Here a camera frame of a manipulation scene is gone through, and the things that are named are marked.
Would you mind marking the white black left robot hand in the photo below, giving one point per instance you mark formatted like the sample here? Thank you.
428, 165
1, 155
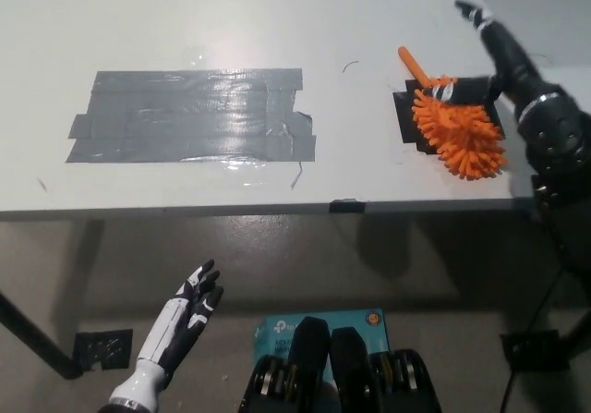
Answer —
166, 330

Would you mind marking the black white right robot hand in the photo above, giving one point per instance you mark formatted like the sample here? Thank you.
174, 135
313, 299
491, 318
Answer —
512, 62

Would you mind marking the black floor tape patch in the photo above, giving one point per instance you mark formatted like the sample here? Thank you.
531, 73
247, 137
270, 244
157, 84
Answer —
104, 350

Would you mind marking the black table leg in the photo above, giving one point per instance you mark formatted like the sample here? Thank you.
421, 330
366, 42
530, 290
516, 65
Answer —
37, 334

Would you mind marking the small black tape strip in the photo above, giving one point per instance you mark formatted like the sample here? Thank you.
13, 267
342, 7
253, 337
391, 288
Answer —
346, 206

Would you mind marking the teal router box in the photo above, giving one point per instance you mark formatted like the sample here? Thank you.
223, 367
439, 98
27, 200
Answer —
277, 332

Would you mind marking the grey duct tape patch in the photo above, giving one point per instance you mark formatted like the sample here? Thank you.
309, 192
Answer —
184, 117

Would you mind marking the orange noodle duster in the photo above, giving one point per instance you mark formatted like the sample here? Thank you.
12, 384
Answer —
461, 131

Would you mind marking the black tape square mark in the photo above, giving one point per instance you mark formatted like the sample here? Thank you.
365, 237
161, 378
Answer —
405, 117

